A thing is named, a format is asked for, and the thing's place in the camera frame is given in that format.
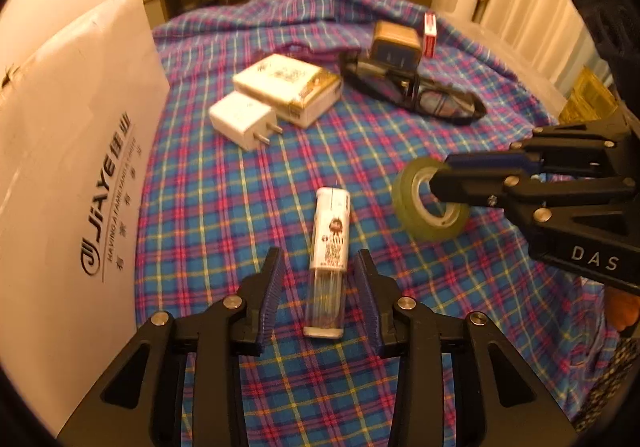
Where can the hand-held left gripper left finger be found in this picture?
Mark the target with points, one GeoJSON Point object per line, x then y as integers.
{"type": "Point", "coordinates": [267, 299]}

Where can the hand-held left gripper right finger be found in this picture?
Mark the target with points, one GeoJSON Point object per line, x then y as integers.
{"type": "Point", "coordinates": [371, 307]}

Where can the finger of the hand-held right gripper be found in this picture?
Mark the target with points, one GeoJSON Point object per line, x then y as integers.
{"type": "Point", "coordinates": [490, 161]}
{"type": "Point", "coordinates": [465, 188]}

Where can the clear tape roll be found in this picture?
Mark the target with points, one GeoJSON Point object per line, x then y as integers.
{"type": "Point", "coordinates": [405, 197]}

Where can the white lighter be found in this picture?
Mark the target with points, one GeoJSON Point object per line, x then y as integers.
{"type": "Point", "coordinates": [327, 247]}

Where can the black eyeglasses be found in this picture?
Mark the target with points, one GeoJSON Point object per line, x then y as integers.
{"type": "Point", "coordinates": [411, 89]}

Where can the gold tin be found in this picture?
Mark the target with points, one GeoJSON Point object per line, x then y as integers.
{"type": "Point", "coordinates": [395, 37]}

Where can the white charger plug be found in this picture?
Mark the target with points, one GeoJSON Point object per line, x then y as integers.
{"type": "Point", "coordinates": [235, 114]}

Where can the white and gold carton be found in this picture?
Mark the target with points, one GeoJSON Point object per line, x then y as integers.
{"type": "Point", "coordinates": [280, 77]}

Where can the white cardboard box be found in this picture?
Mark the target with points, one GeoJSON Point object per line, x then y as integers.
{"type": "Point", "coordinates": [65, 127]}

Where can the person's right forearm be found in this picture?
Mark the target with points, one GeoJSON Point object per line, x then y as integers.
{"type": "Point", "coordinates": [622, 309]}

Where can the plaid cloth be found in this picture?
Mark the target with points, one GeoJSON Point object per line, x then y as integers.
{"type": "Point", "coordinates": [210, 207]}

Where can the gold patterned box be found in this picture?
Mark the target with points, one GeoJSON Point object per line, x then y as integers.
{"type": "Point", "coordinates": [585, 94]}

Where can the person's patterned clothing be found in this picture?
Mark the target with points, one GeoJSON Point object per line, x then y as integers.
{"type": "Point", "coordinates": [610, 377]}

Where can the small red and white box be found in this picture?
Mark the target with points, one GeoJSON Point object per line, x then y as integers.
{"type": "Point", "coordinates": [429, 34]}

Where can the white curtain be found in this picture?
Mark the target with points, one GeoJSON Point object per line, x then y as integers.
{"type": "Point", "coordinates": [525, 2]}

